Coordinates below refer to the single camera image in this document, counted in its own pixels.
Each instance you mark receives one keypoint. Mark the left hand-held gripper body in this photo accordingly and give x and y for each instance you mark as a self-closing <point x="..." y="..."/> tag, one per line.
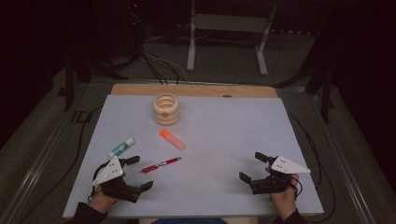
<point x="109" y="172"/>

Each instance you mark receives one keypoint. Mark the green and white glue stick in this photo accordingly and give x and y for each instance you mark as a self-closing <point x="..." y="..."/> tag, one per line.
<point x="120" y="148"/>

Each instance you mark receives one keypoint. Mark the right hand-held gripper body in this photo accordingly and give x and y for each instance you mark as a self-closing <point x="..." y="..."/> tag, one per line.
<point x="288" y="166"/>

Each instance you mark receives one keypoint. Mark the orange and pink highlighter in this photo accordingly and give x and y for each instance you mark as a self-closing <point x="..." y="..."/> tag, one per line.
<point x="174" y="140"/>

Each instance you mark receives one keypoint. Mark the white metal stand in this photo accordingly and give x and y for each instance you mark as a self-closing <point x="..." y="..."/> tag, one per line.
<point x="230" y="23"/>

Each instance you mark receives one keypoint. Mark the red pen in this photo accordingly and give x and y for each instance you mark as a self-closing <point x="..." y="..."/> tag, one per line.
<point x="152" y="168"/>

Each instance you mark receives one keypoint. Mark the person's left hand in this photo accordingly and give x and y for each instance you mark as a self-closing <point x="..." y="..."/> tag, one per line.
<point x="100" y="202"/>

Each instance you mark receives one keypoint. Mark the cream ribbed pen holder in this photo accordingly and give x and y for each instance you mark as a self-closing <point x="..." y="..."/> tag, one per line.
<point x="166" y="116"/>

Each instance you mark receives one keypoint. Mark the person's right hand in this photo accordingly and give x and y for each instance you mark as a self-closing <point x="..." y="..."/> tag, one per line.
<point x="285" y="202"/>

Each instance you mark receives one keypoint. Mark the black tripod stand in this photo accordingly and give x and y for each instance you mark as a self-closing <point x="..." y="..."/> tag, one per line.
<point x="325" y="90"/>
<point x="77" y="71"/>

